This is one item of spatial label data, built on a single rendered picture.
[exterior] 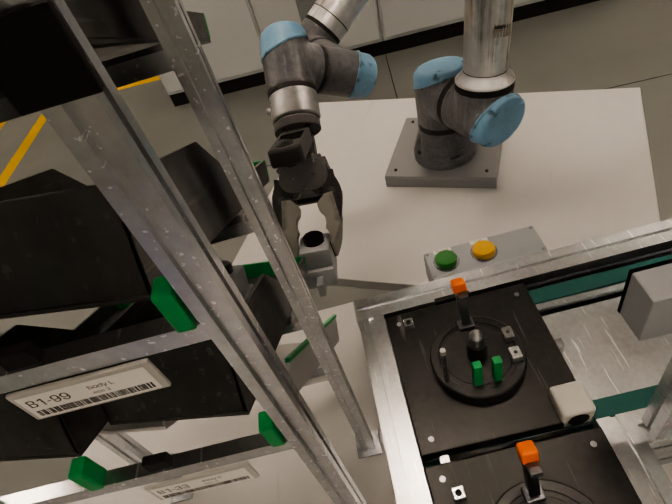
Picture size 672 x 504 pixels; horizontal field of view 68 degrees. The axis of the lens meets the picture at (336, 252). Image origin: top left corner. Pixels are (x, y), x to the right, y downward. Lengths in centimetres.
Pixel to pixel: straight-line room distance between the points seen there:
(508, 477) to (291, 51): 66
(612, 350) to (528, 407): 19
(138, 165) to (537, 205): 105
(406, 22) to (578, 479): 330
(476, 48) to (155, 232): 86
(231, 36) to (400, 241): 280
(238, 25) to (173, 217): 349
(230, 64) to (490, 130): 294
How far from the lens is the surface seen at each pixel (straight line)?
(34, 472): 241
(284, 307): 55
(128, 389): 33
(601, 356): 90
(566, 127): 141
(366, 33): 372
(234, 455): 43
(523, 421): 77
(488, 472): 74
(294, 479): 90
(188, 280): 26
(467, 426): 77
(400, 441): 78
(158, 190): 22
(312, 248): 70
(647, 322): 59
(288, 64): 79
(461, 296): 76
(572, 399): 77
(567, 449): 76
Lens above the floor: 167
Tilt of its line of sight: 45 degrees down
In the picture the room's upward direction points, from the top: 19 degrees counter-clockwise
